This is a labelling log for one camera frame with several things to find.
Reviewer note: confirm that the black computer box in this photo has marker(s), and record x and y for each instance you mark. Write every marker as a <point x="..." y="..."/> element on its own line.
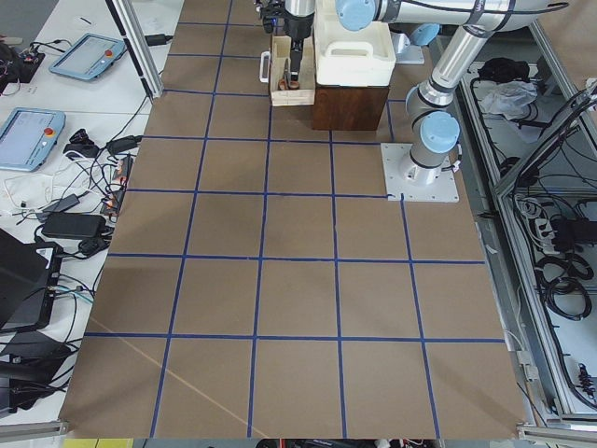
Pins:
<point x="28" y="274"/>

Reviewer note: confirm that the black power brick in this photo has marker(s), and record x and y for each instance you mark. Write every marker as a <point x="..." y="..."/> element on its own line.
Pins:
<point x="73" y="226"/>

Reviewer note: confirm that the blue teach pendant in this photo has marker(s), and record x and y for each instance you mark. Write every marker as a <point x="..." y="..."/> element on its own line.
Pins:
<point x="89" y="57"/>
<point x="27" y="137"/>

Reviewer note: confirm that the light wooden drawer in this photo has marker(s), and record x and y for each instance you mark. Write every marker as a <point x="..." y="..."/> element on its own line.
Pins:
<point x="284" y="91"/>

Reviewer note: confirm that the blue teach pendant near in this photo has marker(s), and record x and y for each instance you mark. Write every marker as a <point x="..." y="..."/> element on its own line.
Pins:
<point x="27" y="137"/>

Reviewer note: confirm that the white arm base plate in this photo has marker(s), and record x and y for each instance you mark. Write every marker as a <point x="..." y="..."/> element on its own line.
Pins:
<point x="406" y="181"/>

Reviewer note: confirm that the aluminium frame post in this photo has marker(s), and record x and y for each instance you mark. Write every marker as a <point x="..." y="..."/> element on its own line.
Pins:
<point x="129" y="28"/>

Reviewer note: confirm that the scissors with orange handles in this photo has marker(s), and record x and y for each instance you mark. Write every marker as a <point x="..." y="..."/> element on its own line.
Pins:
<point x="286" y="83"/>

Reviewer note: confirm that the white drawer handle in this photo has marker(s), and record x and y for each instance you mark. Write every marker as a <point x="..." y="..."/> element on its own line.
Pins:
<point x="265" y="67"/>

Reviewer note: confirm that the blue teach pendant far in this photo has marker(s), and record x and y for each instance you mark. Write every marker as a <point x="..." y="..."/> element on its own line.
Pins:
<point x="89" y="57"/>

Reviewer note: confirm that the white plastic tray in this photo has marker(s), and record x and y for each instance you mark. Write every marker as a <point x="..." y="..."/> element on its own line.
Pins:
<point x="351" y="48"/>

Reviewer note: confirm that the dark wooden cabinet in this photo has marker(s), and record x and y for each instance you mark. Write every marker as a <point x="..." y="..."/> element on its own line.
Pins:
<point x="339" y="108"/>

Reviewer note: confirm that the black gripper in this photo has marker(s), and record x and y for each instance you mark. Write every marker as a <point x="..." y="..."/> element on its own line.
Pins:
<point x="297" y="30"/>

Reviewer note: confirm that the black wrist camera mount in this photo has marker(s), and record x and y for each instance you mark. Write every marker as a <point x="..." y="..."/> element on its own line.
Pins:
<point x="270" y="11"/>

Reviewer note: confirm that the white crumpled cloth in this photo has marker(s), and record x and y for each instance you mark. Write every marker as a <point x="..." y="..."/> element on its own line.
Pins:
<point x="510" y="100"/>

